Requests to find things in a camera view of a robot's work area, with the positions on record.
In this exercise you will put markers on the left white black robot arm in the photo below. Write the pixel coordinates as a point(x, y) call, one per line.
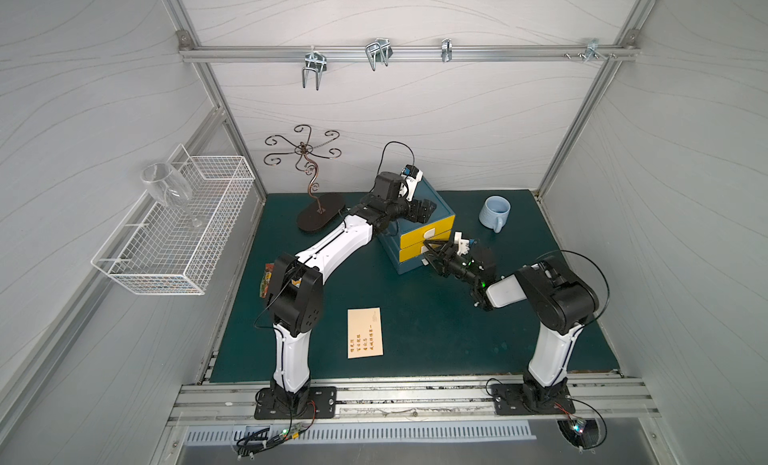
point(294, 297)

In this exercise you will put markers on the green snack packet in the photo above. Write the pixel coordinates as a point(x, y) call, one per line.
point(266, 278)

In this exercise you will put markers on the teal drawer cabinet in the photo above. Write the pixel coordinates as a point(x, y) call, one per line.
point(390, 237)

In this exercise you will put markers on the small metal clip hook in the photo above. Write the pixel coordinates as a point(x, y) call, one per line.
point(446, 50)

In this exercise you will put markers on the metal double hook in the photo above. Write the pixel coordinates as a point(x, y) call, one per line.
point(315, 64)

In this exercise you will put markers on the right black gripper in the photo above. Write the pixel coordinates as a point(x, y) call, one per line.
point(447, 260)

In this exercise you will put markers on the white vent grille strip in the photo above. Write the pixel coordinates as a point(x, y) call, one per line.
point(450, 432)

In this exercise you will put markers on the aluminium top rail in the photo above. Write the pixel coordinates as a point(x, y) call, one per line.
point(401, 53)

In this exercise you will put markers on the beige postcard small red text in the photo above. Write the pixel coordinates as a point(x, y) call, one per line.
point(365, 338)

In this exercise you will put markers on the white wire basket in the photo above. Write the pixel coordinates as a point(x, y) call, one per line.
point(158, 250)

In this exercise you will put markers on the metal wire hook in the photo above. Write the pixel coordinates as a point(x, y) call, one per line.
point(378, 52)

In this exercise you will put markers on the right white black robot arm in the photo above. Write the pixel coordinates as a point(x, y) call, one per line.
point(562, 301)

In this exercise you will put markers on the metal bracket hook right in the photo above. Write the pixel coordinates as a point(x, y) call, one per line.
point(591, 52)

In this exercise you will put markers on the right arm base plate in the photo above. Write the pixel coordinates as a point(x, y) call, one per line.
point(531, 399)

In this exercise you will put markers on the brown metal jewelry stand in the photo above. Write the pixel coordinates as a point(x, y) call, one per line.
point(323, 208)

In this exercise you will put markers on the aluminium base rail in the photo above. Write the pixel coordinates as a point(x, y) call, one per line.
point(416, 398)

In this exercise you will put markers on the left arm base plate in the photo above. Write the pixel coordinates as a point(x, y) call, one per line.
point(309, 402)

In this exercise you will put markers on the round black floor port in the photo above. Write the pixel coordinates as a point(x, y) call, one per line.
point(581, 433)

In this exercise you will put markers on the clear wine glass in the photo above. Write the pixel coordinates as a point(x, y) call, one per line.
point(165, 183)

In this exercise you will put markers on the light blue mug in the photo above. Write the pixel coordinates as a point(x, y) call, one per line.
point(494, 213)

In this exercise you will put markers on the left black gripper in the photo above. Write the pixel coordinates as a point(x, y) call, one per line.
point(414, 207)

